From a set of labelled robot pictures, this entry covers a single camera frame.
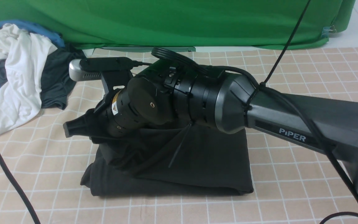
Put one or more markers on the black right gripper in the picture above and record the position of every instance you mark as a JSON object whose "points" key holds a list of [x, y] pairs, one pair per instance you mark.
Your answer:
{"points": [[119, 115]]}

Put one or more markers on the dark gray long-sleeve shirt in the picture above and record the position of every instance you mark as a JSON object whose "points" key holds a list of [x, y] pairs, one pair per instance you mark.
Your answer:
{"points": [[182, 161]]}

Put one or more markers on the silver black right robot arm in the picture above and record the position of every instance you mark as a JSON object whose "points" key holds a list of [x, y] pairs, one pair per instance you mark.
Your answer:
{"points": [[216, 98]]}

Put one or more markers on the dark teal crumpled shirt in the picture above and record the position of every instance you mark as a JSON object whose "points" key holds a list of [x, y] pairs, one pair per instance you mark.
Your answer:
{"points": [[55, 81]]}

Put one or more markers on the white crumpled shirt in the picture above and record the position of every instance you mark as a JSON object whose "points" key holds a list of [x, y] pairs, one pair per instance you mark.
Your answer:
{"points": [[18, 103]]}

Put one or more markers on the blue crumpled shirt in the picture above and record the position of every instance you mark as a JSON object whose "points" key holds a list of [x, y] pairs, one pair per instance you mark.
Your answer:
{"points": [[26, 29]]}

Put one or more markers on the green backdrop cloth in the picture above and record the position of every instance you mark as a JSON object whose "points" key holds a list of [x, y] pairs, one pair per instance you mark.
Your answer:
{"points": [[183, 23]]}

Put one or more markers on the beige checkered table mat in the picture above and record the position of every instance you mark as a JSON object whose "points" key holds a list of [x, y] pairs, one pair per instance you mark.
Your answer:
{"points": [[292, 185]]}

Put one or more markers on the teal binder clip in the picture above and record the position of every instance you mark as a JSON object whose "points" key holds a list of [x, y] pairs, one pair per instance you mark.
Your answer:
{"points": [[327, 31]]}

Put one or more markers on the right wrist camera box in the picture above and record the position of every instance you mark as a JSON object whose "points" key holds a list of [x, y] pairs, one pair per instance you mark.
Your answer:
{"points": [[112, 71]]}

